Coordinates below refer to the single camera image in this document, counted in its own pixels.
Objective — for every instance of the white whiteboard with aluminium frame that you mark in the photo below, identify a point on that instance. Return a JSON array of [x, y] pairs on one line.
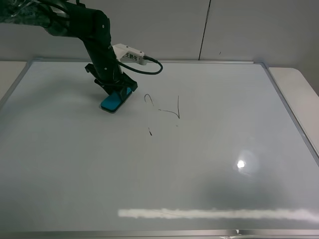
[[202, 150]]

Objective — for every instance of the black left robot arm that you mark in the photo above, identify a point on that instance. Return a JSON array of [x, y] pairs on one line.
[[91, 26]]

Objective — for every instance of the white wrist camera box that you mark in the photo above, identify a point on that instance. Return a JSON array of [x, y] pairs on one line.
[[128, 53]]

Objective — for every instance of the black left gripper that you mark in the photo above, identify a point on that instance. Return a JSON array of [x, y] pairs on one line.
[[111, 80]]

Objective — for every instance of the teal whiteboard eraser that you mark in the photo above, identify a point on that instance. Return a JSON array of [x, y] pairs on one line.
[[112, 102]]

